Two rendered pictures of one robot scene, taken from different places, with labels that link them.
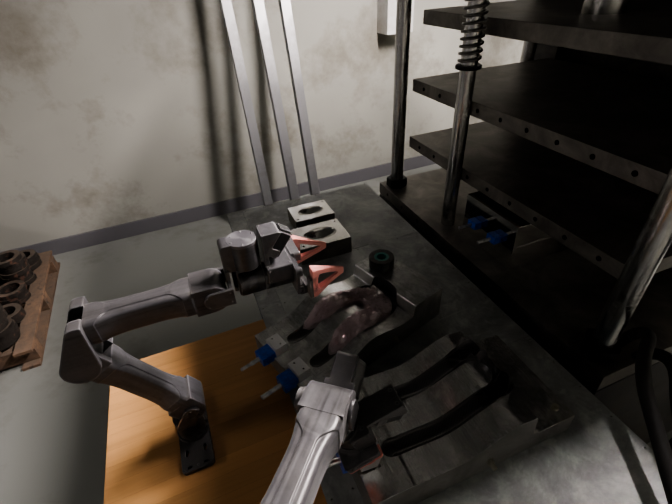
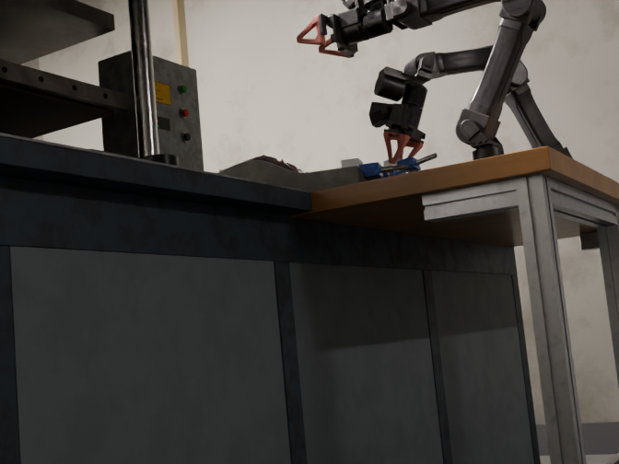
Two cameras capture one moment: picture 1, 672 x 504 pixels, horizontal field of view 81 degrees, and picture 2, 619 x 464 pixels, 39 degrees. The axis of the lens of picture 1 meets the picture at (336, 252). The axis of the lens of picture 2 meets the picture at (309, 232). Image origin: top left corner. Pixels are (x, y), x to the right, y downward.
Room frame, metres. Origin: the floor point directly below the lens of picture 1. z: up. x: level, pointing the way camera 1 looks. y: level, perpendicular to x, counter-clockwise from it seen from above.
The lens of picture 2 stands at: (1.93, 1.51, 0.51)
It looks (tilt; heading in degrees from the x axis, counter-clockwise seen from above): 7 degrees up; 231
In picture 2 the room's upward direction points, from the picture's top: 5 degrees counter-clockwise
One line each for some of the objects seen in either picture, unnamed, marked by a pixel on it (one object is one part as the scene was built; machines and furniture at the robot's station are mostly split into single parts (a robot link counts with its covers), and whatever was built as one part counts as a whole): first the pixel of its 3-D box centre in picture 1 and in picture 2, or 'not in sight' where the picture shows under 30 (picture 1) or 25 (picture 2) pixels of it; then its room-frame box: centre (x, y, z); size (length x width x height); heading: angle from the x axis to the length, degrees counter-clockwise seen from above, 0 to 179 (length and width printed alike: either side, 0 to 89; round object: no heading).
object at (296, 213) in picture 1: (311, 216); not in sight; (1.47, 0.10, 0.83); 0.17 x 0.13 x 0.06; 110
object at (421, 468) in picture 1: (446, 405); not in sight; (0.52, -0.23, 0.87); 0.50 x 0.26 x 0.14; 110
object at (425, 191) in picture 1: (538, 228); not in sight; (1.38, -0.86, 0.75); 1.30 x 0.84 x 0.06; 20
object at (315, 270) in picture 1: (319, 271); (332, 43); (0.63, 0.04, 1.20); 0.09 x 0.07 x 0.07; 111
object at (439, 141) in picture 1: (565, 169); not in sight; (1.39, -0.91, 1.01); 1.10 x 0.74 x 0.05; 20
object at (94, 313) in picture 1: (148, 320); (465, 9); (0.54, 0.36, 1.17); 0.30 x 0.09 x 0.12; 111
